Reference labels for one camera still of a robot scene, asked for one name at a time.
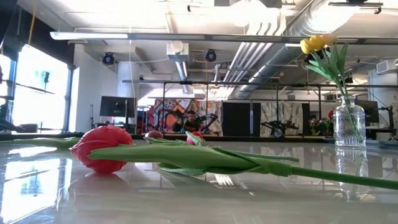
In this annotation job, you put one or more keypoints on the black backdrop panel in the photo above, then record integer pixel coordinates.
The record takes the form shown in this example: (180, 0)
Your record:
(236, 119)

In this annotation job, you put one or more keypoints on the person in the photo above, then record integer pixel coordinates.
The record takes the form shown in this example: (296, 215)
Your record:
(192, 123)

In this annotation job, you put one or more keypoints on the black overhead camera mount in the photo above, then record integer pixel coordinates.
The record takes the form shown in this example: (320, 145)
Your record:
(354, 4)

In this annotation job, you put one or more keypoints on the black computer monitor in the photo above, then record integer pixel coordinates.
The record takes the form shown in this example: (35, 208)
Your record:
(371, 110)
(117, 106)

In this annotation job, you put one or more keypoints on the clear ribbed glass vase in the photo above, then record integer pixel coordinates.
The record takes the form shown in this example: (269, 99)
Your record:
(340, 127)

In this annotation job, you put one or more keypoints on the dark red artificial tulip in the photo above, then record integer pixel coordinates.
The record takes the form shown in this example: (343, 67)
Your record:
(46, 142)
(154, 134)

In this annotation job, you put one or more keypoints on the yellow artificial tulip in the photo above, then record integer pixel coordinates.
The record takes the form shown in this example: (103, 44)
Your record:
(307, 46)
(317, 43)

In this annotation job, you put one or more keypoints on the white wall air unit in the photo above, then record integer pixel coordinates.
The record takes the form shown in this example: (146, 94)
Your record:
(385, 67)

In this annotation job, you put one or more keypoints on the black tripod camera arm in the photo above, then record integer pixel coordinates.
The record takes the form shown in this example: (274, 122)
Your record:
(390, 121)

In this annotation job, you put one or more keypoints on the white leaf pattern curtain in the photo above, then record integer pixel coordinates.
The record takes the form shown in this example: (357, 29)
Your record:
(280, 112)

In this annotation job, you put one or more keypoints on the background red flower bunch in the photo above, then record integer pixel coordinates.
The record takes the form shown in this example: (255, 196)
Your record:
(315, 123)

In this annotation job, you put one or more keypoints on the white ceiling unit box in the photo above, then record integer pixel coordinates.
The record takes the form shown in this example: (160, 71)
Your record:
(177, 51)

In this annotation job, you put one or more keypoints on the large silver air duct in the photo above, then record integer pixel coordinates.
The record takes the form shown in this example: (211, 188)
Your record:
(280, 56)

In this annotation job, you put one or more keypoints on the black round ceiling speaker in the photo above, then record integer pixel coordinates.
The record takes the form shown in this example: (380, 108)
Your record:
(211, 55)
(108, 58)

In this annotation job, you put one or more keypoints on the long ceiling light bar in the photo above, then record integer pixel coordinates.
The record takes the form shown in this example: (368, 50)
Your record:
(93, 35)

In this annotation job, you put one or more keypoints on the black metal rack frame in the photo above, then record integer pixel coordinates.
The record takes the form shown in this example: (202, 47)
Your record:
(217, 82)

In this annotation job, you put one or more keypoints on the black background robot arm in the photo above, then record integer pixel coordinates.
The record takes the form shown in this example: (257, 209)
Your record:
(276, 126)
(210, 119)

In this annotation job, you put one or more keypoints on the colourful patchwork tapestry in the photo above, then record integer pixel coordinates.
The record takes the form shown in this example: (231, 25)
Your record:
(169, 109)

